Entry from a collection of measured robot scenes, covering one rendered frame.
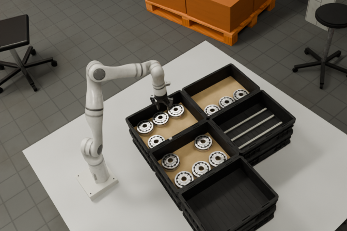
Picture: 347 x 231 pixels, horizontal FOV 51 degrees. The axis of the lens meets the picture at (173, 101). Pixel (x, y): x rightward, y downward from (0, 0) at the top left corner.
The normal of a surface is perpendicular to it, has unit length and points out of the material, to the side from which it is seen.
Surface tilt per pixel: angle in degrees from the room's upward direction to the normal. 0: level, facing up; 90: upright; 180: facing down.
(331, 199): 0
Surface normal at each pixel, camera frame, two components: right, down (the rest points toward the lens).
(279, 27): -0.11, -0.67
